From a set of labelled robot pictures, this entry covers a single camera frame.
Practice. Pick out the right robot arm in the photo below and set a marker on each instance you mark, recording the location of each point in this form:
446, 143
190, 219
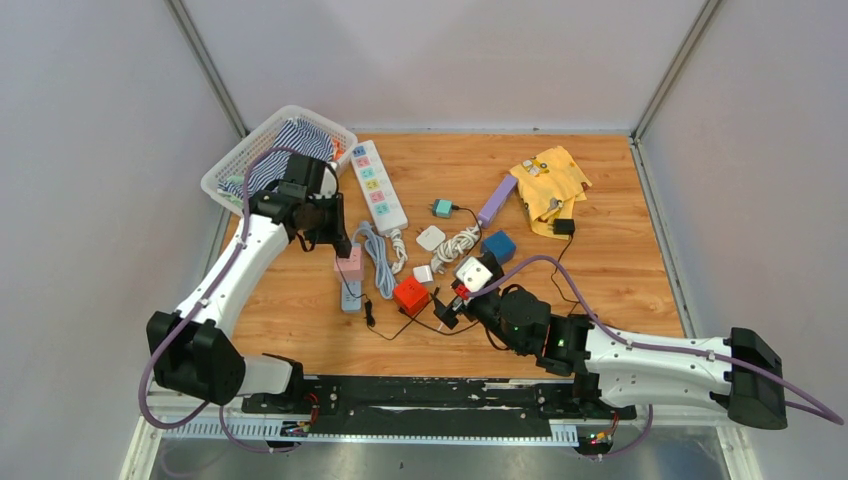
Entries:
738, 374

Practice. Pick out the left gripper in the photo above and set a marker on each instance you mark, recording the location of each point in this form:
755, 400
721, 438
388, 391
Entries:
337, 231

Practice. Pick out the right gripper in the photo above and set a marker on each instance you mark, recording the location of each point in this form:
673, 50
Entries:
446, 313

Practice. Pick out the white colourful power strip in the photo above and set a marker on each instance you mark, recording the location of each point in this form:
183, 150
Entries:
379, 193

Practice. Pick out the striped cloth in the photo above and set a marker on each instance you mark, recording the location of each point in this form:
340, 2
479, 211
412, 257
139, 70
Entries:
295, 133

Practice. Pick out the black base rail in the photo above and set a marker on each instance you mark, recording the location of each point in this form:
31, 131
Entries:
441, 409

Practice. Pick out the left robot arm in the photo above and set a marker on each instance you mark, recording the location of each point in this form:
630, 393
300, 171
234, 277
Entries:
191, 348

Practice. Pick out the pink cube socket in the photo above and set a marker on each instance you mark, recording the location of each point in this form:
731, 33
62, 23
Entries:
350, 269

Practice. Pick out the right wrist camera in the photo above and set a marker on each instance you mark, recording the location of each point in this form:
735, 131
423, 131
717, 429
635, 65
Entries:
472, 275

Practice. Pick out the small black power adapter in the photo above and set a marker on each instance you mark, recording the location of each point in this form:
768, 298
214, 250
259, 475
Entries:
343, 248

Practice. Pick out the teal charger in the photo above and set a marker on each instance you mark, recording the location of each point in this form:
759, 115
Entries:
442, 208

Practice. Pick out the yellow cloth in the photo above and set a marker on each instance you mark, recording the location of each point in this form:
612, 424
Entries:
549, 185

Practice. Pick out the small white charger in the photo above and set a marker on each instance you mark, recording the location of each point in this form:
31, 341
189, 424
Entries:
423, 274

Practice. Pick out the white adapter with coiled cable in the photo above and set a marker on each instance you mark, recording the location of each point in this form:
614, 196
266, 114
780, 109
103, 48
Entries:
445, 250

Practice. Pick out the purple power bank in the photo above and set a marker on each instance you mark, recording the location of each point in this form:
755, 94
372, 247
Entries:
496, 201

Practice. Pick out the blue cube socket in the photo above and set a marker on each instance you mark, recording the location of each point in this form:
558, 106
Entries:
500, 245

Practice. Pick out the red cube socket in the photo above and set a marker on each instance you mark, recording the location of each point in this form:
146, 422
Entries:
411, 296

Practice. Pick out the white plastic basket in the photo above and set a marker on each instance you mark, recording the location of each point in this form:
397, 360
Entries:
242, 159

